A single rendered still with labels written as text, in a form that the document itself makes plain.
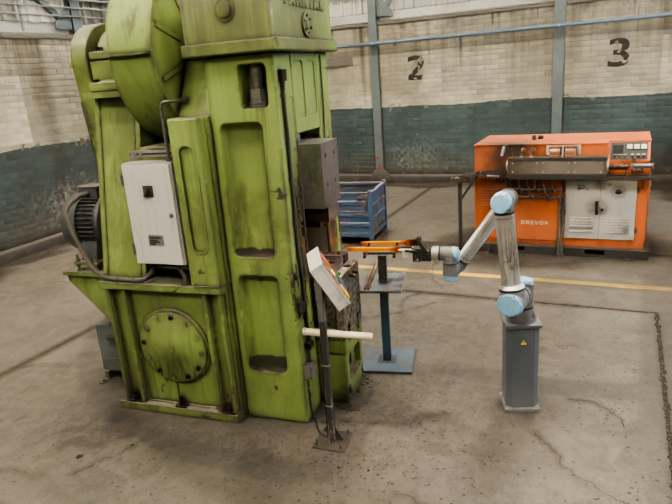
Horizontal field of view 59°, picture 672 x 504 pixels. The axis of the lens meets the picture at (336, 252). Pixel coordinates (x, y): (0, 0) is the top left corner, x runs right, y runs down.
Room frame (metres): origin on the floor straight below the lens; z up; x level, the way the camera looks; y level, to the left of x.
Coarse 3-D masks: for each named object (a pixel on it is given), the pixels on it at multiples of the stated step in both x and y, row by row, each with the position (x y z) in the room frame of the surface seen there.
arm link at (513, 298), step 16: (512, 192) 3.34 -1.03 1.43; (496, 208) 3.28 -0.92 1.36; (512, 208) 3.28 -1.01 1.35; (496, 224) 3.31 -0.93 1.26; (512, 224) 3.27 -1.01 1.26; (512, 240) 3.26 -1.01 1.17; (512, 256) 3.25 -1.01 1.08; (512, 272) 3.25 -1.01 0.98; (512, 288) 3.23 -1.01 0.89; (512, 304) 3.20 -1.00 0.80
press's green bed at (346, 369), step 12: (360, 324) 3.91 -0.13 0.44; (336, 348) 3.61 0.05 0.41; (348, 348) 3.64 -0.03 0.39; (360, 348) 3.89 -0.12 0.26; (336, 360) 3.62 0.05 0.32; (348, 360) 3.64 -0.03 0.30; (360, 360) 3.88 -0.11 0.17; (336, 372) 3.62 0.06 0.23; (348, 372) 3.62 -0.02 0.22; (360, 372) 3.85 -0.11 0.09; (336, 384) 3.62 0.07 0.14; (348, 384) 3.61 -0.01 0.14; (360, 384) 3.82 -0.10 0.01; (336, 396) 3.63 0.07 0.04; (348, 396) 3.60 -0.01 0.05
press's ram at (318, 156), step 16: (304, 144) 3.63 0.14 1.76; (320, 144) 3.60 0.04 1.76; (336, 144) 3.87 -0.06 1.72; (304, 160) 3.63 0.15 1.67; (320, 160) 3.59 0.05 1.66; (336, 160) 3.84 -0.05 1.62; (304, 176) 3.63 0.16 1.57; (320, 176) 3.60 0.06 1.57; (336, 176) 3.82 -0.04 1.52; (304, 192) 3.64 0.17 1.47; (320, 192) 3.60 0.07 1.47; (336, 192) 3.80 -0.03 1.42; (304, 208) 3.64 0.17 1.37; (320, 208) 3.60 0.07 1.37
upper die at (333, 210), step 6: (336, 204) 3.78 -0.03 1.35; (306, 210) 3.69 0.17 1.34; (312, 210) 3.68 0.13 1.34; (318, 210) 3.66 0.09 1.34; (324, 210) 3.65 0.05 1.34; (330, 210) 3.67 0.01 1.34; (336, 210) 3.78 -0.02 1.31; (306, 216) 3.69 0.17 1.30; (312, 216) 3.68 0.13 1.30; (318, 216) 3.66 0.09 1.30; (324, 216) 3.65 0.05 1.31; (330, 216) 3.66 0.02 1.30; (336, 216) 3.77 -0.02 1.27
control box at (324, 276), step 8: (312, 256) 3.22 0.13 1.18; (320, 256) 3.16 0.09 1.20; (312, 264) 3.09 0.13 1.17; (320, 264) 3.01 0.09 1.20; (328, 264) 3.25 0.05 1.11; (312, 272) 3.00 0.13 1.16; (320, 272) 3.01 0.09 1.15; (328, 272) 3.01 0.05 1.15; (320, 280) 3.01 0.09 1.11; (328, 280) 3.01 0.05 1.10; (328, 288) 3.01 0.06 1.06; (336, 288) 3.01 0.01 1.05; (328, 296) 3.01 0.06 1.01; (336, 296) 3.01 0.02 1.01; (344, 296) 3.02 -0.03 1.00; (336, 304) 3.01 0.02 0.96; (344, 304) 3.02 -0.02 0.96
